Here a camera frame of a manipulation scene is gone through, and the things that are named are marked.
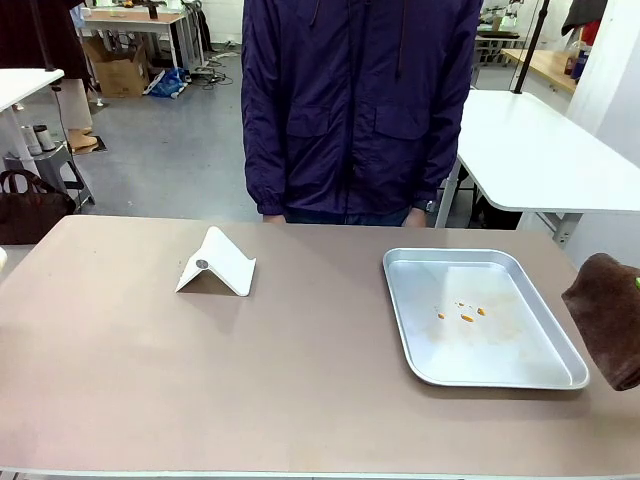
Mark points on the white desk with metal legs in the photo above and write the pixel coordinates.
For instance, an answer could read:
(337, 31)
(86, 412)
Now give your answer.
(525, 150)

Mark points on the dark hanging garment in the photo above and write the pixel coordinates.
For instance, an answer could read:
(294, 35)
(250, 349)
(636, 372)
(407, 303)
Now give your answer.
(582, 15)

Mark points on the white power strip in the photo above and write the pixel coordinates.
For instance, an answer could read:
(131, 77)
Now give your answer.
(220, 56)

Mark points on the white cup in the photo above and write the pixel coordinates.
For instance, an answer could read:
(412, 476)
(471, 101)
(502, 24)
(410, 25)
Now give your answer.
(27, 139)

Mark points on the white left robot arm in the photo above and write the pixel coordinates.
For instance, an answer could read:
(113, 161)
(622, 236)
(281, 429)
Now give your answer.
(2, 262)

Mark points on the long wood-top table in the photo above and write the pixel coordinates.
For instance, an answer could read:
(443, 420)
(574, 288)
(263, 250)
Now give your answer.
(545, 65)

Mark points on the silver wristwatch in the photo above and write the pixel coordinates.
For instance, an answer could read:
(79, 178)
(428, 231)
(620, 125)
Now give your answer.
(425, 205)

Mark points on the brown cloth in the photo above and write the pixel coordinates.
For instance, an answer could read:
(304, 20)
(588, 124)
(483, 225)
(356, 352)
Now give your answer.
(607, 320)

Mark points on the brown cardboard box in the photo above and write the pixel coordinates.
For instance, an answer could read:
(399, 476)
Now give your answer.
(117, 72)

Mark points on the silver metal tray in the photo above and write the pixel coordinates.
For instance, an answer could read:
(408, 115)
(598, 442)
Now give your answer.
(480, 340)

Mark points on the person in navy jacket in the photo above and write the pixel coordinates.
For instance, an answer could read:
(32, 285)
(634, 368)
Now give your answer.
(350, 100)

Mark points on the person in dark coat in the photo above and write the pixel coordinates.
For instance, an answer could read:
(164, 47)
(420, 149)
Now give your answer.
(30, 35)

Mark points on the dark brown handbag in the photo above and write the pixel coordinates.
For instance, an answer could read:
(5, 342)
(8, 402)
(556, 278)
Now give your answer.
(30, 210)

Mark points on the black and silver flask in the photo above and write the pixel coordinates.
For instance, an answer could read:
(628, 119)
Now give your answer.
(43, 137)

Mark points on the white folding stand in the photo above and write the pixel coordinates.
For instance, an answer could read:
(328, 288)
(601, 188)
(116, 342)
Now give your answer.
(222, 265)

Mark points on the blue plastic bottle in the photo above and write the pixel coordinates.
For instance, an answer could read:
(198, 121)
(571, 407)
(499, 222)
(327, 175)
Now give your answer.
(580, 62)

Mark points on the blue plastic bag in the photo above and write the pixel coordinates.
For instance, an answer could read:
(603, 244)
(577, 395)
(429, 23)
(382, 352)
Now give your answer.
(167, 82)

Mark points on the grey metal stool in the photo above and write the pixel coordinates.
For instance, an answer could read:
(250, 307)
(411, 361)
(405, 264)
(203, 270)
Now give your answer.
(55, 162)

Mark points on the person's right hand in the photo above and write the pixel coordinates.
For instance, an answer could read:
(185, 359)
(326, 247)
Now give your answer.
(274, 218)

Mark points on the black stand pole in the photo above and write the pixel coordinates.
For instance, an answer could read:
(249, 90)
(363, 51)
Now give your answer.
(46, 35)
(530, 45)

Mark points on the wood-top workbench with white legs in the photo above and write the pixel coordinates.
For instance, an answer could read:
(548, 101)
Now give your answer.
(135, 17)

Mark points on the person's left hand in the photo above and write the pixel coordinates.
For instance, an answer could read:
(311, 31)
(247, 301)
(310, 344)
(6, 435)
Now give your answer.
(416, 219)

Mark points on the blue jeans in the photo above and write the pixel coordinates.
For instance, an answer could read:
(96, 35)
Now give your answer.
(350, 219)

